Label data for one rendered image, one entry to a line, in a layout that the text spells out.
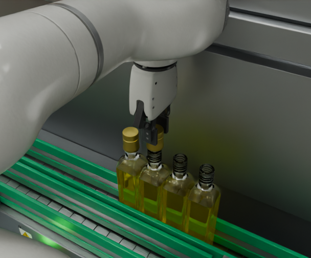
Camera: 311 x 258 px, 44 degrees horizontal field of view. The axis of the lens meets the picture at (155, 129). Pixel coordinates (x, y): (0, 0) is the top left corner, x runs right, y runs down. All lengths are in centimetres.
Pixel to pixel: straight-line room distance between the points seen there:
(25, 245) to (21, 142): 8
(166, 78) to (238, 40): 16
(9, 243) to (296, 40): 55
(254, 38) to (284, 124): 18
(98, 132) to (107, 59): 73
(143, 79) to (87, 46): 29
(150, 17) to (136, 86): 20
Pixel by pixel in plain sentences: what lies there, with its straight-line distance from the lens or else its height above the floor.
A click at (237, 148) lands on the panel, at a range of 85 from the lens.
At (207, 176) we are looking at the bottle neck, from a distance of 74.
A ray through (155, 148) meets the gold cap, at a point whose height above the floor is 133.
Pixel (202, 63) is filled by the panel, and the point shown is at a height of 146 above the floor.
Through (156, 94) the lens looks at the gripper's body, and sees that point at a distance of 65.
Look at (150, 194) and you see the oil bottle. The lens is 84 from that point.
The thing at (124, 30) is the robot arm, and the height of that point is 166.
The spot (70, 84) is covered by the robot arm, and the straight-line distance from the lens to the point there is 33.
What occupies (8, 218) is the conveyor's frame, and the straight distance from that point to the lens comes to 108.
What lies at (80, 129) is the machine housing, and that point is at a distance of 116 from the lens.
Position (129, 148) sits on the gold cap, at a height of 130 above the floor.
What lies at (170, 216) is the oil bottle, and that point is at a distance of 86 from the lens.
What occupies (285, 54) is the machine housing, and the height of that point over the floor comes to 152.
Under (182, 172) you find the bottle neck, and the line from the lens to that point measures 77.
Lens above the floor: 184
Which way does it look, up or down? 39 degrees down
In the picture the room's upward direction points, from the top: straight up
